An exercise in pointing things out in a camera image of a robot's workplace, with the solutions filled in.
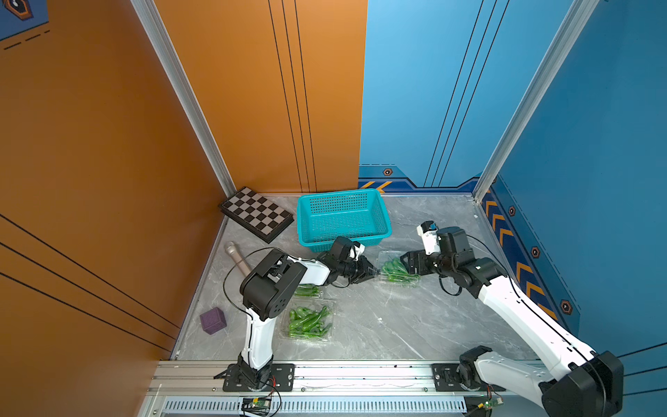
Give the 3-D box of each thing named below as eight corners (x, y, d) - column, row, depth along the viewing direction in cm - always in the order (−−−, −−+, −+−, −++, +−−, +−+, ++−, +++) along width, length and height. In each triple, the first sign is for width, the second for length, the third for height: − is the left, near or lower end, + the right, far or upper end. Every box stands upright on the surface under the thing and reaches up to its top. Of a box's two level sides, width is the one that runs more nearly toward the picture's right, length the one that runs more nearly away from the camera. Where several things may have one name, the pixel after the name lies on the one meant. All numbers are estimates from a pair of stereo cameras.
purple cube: (210, 336, 83) (203, 331, 78) (206, 318, 86) (199, 313, 82) (228, 326, 84) (222, 321, 80) (223, 310, 88) (217, 304, 84)
